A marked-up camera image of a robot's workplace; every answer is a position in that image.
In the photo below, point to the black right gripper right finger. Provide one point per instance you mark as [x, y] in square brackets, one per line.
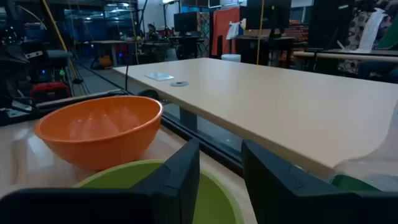
[280, 193]

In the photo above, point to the clear spray bottle green label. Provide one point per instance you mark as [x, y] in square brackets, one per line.
[373, 168]

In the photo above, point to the orange plastic bowl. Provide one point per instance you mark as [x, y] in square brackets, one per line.
[102, 146]

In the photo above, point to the red equipment frame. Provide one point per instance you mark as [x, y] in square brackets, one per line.
[49, 88]

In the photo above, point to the orange hanging cloth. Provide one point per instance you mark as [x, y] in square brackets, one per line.
[222, 28]

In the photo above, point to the white flat card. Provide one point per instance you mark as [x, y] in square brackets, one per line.
[159, 76]

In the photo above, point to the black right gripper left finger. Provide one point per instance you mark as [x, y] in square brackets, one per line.
[174, 186]

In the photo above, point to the beige neighbouring table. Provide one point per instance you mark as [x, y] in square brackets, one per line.
[280, 109]

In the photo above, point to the black computer monitor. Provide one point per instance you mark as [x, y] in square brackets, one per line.
[185, 22]

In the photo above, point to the grey round disc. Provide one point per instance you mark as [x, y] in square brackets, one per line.
[179, 83]

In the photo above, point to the green plastic bowl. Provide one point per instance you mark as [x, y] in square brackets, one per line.
[214, 202]

